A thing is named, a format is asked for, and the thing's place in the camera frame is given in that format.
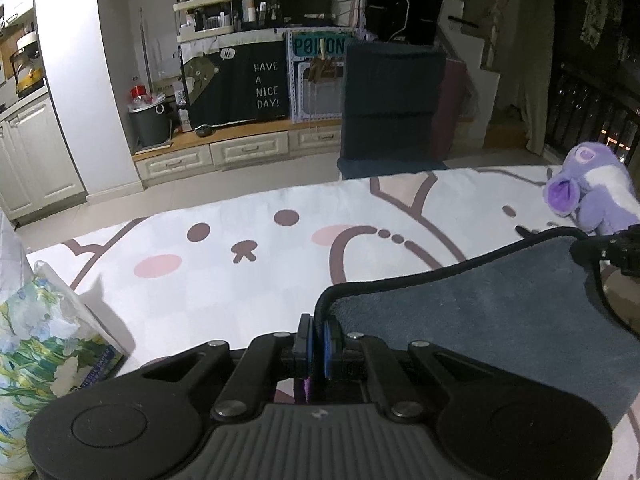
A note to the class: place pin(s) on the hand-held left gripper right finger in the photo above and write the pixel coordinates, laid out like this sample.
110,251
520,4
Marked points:
331,349

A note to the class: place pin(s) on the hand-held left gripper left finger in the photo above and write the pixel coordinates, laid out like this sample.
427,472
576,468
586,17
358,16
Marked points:
306,347

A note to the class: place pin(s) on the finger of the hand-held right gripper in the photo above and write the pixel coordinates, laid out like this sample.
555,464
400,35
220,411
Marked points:
590,251

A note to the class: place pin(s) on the grey towel with black edging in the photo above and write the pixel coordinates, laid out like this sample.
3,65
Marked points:
475,320

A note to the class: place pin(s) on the purple plush toy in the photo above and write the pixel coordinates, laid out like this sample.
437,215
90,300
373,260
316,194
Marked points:
595,195

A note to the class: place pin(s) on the cat-printed white bedsheet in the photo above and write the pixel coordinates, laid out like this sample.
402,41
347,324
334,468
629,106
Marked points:
225,285

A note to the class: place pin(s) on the dark balcony railing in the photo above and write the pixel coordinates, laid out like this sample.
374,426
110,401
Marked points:
590,110

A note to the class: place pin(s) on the beige curtain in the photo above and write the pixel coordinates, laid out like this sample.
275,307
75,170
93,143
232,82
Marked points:
539,55

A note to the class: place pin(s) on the white staircase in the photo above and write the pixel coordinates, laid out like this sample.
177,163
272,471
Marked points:
475,80

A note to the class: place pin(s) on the low cabinet with wooden top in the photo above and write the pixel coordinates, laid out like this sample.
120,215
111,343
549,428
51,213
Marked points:
240,147

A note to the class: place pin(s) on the black bowl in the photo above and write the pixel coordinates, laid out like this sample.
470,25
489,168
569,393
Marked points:
204,131

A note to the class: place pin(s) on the dark cloth-covered chair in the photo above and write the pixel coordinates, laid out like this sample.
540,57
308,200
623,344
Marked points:
392,105

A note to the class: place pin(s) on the lavender pegboard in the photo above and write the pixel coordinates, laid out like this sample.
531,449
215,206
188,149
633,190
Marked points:
320,95

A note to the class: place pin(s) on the floral tissue packet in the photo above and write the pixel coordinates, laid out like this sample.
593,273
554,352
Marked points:
45,345

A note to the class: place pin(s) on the grey trash bin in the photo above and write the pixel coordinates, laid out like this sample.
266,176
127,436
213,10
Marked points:
150,127

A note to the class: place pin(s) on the black hanging cloth with lettering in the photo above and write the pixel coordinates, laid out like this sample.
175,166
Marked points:
240,85

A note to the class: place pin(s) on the green sign plate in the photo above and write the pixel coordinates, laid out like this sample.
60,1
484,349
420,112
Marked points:
317,46

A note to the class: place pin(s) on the red-lidded jar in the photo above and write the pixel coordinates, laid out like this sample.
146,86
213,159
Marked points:
138,94

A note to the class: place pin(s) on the white quilted pillow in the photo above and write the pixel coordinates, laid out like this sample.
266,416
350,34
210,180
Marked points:
11,260

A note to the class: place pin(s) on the black hanging garment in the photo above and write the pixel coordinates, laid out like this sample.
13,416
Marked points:
402,0

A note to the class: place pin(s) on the white kitchen cabinet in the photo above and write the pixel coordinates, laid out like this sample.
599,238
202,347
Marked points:
35,160

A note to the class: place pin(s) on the white shelf rack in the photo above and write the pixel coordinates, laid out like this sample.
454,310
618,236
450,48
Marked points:
205,17

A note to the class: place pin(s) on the countertop appliance with glass jug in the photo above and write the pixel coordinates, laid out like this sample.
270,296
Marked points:
27,67

